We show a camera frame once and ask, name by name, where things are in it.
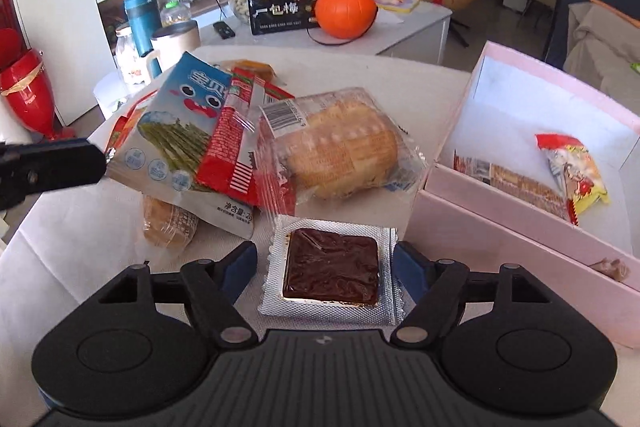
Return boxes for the cream mug with handle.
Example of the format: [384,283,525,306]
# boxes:
[145,21,202,72]

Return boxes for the red silver snack pouch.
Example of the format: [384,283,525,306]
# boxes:
[102,97,151,158]

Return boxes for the red plastic vase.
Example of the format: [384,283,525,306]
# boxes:
[0,48,60,140]

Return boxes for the white coffee table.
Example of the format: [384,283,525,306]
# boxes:
[92,0,453,128]

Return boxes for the blue thermos bottle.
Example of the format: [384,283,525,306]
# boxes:
[124,0,163,78]

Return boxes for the sofa with beige cover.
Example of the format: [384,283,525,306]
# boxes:
[562,0,640,95]

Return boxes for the large bread in clear packet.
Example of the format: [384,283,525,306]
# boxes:
[255,87,431,215]

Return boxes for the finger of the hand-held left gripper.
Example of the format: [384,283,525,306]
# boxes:
[0,138,108,210]

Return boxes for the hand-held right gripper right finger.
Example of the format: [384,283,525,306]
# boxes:
[390,241,546,350]

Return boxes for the black printed box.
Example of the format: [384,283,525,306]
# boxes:
[246,0,335,36]

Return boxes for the blue white snack packet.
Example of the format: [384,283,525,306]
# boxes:
[105,52,256,240]

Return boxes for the brown snack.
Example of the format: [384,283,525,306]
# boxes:
[257,214,403,327]

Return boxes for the brown printed snack packet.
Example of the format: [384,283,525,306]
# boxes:
[452,150,581,225]

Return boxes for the long red snack packet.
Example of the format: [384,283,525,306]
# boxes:
[195,67,296,208]

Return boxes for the small jar with red label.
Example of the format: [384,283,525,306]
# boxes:
[114,23,151,92]

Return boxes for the box clasp tassel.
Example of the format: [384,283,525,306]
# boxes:
[590,258,632,280]

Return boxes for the red yellow snack packet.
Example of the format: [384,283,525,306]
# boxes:
[535,133,611,214]

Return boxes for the pink gift box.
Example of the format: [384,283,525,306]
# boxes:
[407,41,640,350]

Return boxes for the orange pumpkin bucket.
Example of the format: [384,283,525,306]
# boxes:
[306,0,379,48]

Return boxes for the small bread in clear packet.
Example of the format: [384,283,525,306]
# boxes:
[141,194,198,250]

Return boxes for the green lidded jar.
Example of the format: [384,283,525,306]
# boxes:
[161,1,193,28]

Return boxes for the orange snack packet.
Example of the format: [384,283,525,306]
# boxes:
[220,59,286,88]

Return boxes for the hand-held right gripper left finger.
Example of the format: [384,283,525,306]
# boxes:
[102,241,258,350]

